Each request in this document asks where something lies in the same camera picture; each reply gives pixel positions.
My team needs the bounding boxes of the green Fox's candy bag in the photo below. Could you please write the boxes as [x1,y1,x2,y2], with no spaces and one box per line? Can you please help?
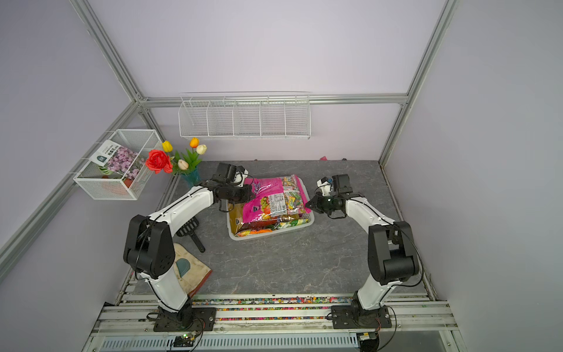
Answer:
[264,219,311,232]

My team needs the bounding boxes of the pink fruit candy bag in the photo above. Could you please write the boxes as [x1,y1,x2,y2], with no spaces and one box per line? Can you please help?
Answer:
[242,175,311,223]

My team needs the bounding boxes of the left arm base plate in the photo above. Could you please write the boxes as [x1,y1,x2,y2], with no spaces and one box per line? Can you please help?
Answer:
[153,306,217,332]

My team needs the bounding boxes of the white wire side basket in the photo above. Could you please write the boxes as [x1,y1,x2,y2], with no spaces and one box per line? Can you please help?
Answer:
[73,129,161,201]

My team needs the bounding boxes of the large gold red candy bag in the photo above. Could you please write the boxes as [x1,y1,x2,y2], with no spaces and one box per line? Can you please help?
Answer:
[228,204,309,236]

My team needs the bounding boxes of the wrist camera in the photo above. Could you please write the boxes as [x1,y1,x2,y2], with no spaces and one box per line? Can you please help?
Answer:
[233,170,249,187]
[315,177,333,196]

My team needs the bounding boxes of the red artificial rose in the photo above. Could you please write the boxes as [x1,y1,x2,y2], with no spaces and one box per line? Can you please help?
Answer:
[145,150,173,174]

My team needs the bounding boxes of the tulips in teal vase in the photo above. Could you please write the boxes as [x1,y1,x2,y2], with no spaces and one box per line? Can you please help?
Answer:
[162,137,208,186]

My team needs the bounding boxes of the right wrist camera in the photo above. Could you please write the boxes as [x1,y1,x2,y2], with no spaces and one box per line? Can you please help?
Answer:
[315,177,333,196]

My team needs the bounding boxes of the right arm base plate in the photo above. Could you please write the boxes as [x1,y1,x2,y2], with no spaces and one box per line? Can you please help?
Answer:
[326,305,392,330]

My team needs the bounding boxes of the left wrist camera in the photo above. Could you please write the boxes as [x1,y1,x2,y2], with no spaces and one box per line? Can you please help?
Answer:
[233,170,249,187]

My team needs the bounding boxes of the purple flower seed packet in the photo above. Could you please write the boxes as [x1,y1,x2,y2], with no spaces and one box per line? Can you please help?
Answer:
[89,140,145,180]

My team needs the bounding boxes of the green circuit board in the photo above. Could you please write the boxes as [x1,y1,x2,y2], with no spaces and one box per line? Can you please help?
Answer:
[172,335,195,348]

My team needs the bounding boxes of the white wire wall shelf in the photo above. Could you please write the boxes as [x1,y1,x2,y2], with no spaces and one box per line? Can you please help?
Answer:
[178,91,312,139]

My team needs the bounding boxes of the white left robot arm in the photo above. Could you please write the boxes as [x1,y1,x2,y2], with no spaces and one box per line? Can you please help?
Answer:
[123,163,254,313]

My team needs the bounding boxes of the white plastic perforated basket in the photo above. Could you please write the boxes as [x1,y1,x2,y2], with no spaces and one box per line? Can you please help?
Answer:
[227,175,315,241]

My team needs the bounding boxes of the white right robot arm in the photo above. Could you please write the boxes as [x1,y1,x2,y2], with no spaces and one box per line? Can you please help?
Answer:
[306,175,421,313]

